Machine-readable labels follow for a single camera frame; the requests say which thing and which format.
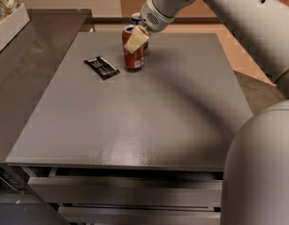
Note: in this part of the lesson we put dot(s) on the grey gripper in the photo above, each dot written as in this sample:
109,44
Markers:
156,18

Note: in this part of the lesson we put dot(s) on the red coke can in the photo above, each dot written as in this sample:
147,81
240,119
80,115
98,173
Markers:
132,60

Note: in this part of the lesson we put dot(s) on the blue pepsi can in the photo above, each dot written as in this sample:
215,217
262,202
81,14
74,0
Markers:
136,19

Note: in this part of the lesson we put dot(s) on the black rxbar chocolate wrapper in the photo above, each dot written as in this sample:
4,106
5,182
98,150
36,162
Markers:
102,67

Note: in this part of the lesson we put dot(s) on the white snack box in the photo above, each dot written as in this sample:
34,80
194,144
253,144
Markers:
12,25

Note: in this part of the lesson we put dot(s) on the upper grey drawer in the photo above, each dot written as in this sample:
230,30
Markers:
130,187

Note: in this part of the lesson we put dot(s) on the grey drawer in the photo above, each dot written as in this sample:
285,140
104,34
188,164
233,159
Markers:
138,216
130,187

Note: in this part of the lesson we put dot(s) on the lower grey drawer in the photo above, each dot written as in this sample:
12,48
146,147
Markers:
138,216

